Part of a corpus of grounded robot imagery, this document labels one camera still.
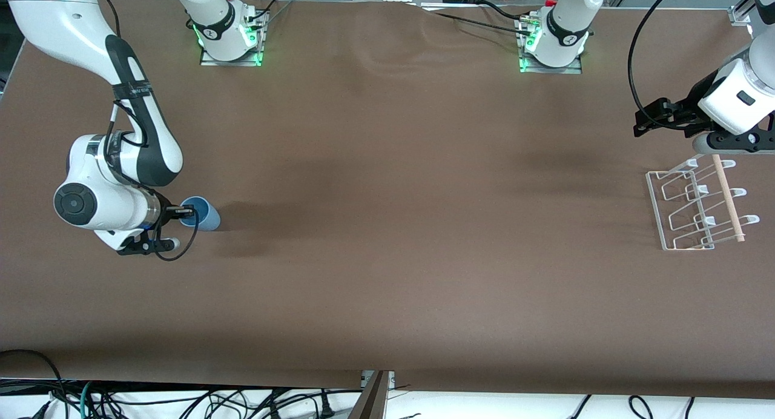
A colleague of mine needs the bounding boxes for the blue plastic cup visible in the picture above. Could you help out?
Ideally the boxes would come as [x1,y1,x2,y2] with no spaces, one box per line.
[180,196,222,232]

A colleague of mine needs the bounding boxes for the brown table cover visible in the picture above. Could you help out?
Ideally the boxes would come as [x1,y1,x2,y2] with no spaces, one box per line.
[0,0,775,400]

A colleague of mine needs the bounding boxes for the grey table beam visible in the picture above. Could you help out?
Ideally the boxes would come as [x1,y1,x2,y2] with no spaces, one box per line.
[348,371,392,419]

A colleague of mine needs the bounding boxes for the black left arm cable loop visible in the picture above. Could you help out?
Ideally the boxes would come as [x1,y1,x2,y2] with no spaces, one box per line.
[628,0,685,115]

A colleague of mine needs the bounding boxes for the white wire rack wooden handle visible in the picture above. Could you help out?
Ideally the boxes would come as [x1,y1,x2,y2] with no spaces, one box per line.
[645,154,761,251]

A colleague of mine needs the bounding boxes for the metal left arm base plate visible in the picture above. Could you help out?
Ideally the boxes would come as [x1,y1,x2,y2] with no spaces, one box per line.
[519,13,583,75]

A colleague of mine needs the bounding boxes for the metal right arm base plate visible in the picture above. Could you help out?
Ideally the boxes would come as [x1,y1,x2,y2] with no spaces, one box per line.
[200,10,265,67]

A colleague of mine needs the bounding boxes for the teal cable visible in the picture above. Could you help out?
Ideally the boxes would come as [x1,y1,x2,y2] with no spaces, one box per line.
[77,380,99,419]

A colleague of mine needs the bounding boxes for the black cable with plug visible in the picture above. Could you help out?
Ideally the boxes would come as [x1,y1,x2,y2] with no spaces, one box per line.
[314,389,337,419]

